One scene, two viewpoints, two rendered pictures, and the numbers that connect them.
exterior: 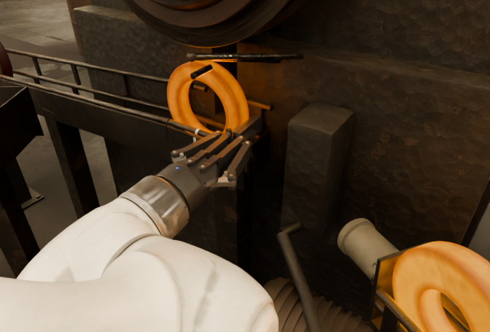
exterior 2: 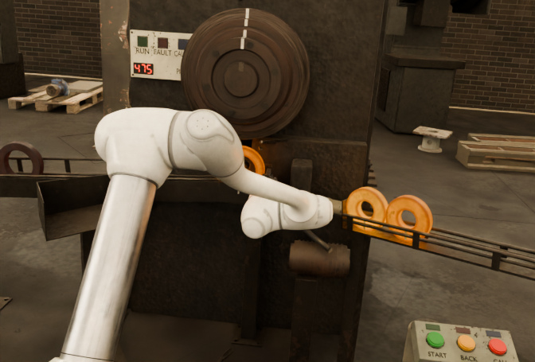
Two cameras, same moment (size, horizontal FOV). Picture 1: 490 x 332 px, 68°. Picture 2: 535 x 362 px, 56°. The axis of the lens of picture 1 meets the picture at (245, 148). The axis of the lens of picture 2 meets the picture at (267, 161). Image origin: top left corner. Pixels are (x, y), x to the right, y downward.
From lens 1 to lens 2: 138 cm
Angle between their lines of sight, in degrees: 30
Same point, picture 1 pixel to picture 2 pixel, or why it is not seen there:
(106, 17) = not seen: hidden behind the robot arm
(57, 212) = (37, 305)
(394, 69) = (324, 142)
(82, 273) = (270, 208)
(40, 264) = (254, 209)
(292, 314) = (309, 247)
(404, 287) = (351, 208)
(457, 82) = (346, 143)
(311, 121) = (301, 164)
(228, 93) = (258, 159)
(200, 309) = (317, 199)
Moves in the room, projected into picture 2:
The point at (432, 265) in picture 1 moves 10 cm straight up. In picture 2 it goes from (358, 193) to (361, 166)
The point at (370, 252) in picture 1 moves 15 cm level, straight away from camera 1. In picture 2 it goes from (336, 204) to (329, 189)
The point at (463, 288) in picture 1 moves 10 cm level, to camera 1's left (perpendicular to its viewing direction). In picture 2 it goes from (367, 195) to (344, 198)
